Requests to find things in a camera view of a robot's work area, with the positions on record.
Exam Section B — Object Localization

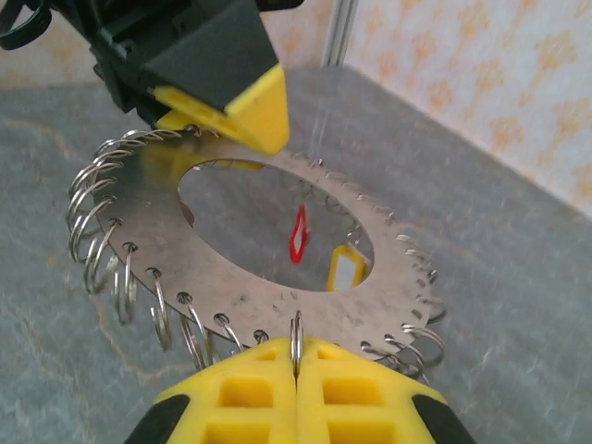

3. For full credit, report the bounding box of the red key tag with key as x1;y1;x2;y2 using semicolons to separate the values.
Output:
289;203;312;265

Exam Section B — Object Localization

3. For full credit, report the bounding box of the yellow key tag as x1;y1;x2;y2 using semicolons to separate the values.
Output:
327;244;369;293

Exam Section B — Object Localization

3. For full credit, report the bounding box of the steel keyring disc with rings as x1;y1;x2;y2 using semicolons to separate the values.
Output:
67;128;448;385

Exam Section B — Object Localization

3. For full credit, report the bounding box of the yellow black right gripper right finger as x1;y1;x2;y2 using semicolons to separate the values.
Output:
295;336;478;444

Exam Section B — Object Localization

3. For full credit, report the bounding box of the aluminium frame post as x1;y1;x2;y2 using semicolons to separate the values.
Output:
319;0;361;70

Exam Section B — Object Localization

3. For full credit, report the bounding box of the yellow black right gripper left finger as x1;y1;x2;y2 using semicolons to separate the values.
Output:
123;336;298;444

